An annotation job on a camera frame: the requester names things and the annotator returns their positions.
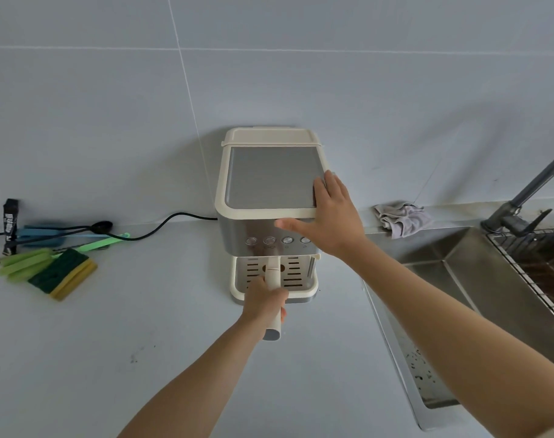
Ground cream portafilter handle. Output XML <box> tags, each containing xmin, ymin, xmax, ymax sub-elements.
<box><xmin>263</xmin><ymin>257</ymin><xmax>287</xmax><ymax>342</ymax></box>

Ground wire dish rack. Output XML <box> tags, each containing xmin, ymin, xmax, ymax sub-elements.
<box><xmin>487</xmin><ymin>227</ymin><xmax>554</xmax><ymax>325</ymax></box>

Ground cream slotted drip tray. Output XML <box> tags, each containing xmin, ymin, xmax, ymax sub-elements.
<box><xmin>230</xmin><ymin>256</ymin><xmax>319</xmax><ymax>305</ymax></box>

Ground black power cable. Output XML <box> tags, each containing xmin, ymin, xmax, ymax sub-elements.
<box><xmin>107</xmin><ymin>212</ymin><xmax>219</xmax><ymax>242</ymax></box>

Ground person's right hand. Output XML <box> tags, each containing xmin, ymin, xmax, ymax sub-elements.
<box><xmin>275</xmin><ymin>172</ymin><xmax>369</xmax><ymax>260</ymax></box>

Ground grey metal faucet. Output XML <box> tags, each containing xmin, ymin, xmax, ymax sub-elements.
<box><xmin>481</xmin><ymin>146</ymin><xmax>554</xmax><ymax>238</ymax></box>

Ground black sachet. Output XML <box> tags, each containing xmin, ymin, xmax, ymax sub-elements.
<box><xmin>2</xmin><ymin>199</ymin><xmax>20</xmax><ymax>256</ymax></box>

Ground person's right forearm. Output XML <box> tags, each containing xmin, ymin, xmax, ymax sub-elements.
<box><xmin>349</xmin><ymin>239</ymin><xmax>554</xmax><ymax>438</ymax></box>

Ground light green bag clips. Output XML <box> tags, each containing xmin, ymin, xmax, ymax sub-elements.
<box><xmin>0</xmin><ymin>248</ymin><xmax>54</xmax><ymax>282</ymax></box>

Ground person's left hand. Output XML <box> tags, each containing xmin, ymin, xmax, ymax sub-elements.
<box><xmin>240</xmin><ymin>276</ymin><xmax>290</xmax><ymax>335</ymax></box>

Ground blue plastic tool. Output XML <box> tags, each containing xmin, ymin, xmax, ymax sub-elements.
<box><xmin>16</xmin><ymin>224</ymin><xmax>111</xmax><ymax>249</ymax></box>

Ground cream and steel espresso machine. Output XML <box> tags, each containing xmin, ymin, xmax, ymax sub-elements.
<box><xmin>214</xmin><ymin>127</ymin><xmax>334</xmax><ymax>305</ymax></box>

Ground stainless steel sink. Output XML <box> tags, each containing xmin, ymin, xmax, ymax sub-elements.
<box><xmin>363</xmin><ymin>225</ymin><xmax>554</xmax><ymax>431</ymax></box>

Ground green and yellow sponge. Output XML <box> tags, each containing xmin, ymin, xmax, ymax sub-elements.
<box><xmin>28</xmin><ymin>249</ymin><xmax>98</xmax><ymax>301</ymax></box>

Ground grey crumpled cloth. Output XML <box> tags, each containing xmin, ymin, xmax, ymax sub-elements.
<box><xmin>374</xmin><ymin>202</ymin><xmax>435</xmax><ymax>239</ymax></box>

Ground person's left forearm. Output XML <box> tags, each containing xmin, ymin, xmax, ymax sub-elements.
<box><xmin>117</xmin><ymin>312</ymin><xmax>269</xmax><ymax>438</ymax></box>

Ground green plastic handle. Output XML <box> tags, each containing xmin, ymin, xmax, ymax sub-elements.
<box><xmin>53</xmin><ymin>232</ymin><xmax>131</xmax><ymax>260</ymax></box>

